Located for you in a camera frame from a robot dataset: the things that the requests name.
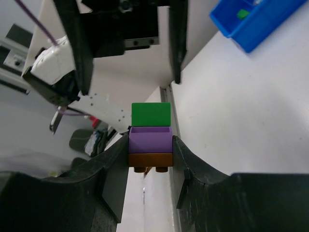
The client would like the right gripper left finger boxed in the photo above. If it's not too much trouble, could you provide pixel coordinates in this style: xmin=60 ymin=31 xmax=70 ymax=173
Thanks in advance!
xmin=0 ymin=134 xmax=129 ymax=232

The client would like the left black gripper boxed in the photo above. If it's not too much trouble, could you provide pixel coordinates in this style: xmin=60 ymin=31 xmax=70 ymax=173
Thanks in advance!
xmin=54 ymin=0 xmax=188 ymax=95

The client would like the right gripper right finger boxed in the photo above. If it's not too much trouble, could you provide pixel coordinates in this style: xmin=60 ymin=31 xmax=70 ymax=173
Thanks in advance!
xmin=173 ymin=136 xmax=309 ymax=232

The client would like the pink orange lego piece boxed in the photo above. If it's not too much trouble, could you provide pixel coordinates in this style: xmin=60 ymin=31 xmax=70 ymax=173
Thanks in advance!
xmin=128 ymin=127 xmax=173 ymax=173

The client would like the green lego block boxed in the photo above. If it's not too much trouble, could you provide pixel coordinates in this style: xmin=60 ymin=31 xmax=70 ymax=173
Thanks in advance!
xmin=131 ymin=102 xmax=171 ymax=127
xmin=237 ymin=9 xmax=250 ymax=20

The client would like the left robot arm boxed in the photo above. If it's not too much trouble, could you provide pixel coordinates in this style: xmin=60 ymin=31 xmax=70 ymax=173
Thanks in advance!
xmin=22 ymin=0 xmax=188 ymax=134

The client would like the blue compartment bin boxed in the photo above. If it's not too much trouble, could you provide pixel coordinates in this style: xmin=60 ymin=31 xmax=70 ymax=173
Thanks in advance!
xmin=210 ymin=0 xmax=306 ymax=53

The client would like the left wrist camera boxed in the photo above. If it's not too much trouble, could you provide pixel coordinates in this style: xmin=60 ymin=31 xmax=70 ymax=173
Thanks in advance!
xmin=30 ymin=36 xmax=75 ymax=85

